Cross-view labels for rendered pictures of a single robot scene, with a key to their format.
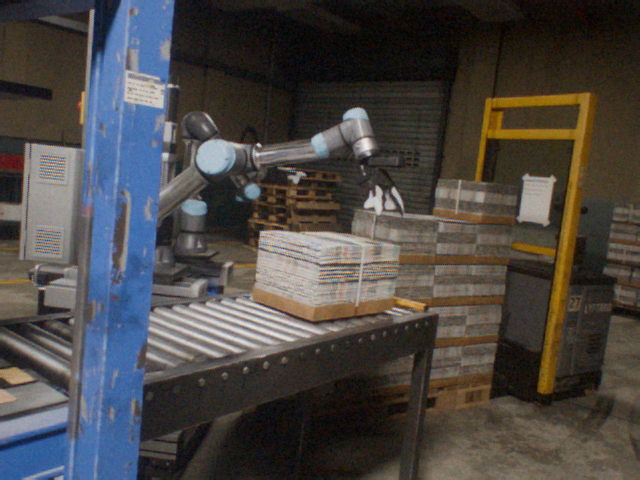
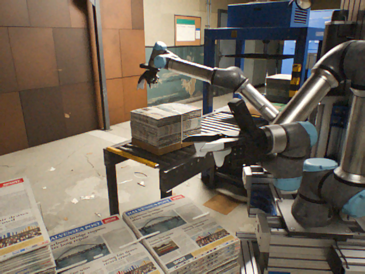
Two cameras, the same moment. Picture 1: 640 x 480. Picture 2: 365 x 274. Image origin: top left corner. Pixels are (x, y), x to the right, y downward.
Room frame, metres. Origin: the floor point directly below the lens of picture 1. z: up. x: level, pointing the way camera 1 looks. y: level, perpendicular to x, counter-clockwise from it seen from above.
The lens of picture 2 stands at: (3.77, 0.13, 1.47)
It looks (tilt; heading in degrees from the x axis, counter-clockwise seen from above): 19 degrees down; 182
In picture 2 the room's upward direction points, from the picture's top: straight up
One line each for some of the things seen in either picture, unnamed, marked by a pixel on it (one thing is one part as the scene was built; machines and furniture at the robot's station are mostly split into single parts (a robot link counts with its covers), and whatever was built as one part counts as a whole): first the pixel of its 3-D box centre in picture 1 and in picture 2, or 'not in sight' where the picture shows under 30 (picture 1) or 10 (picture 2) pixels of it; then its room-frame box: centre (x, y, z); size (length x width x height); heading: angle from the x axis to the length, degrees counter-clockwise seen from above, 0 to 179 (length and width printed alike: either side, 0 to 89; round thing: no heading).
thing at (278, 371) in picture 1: (310, 362); (174, 132); (1.54, -0.01, 0.74); 1.34 x 0.05 x 0.12; 142
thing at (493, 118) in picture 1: (477, 231); not in sight; (4.06, -1.05, 0.97); 0.09 x 0.09 x 1.75; 34
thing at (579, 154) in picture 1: (564, 246); not in sight; (3.51, -1.42, 0.97); 0.09 x 0.09 x 1.75; 34
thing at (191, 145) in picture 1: (191, 169); (361, 133); (2.91, 0.65, 1.19); 0.15 x 0.12 x 0.55; 23
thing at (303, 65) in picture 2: not in sight; (291, 124); (1.40, 0.98, 0.77); 0.09 x 0.09 x 1.55; 52
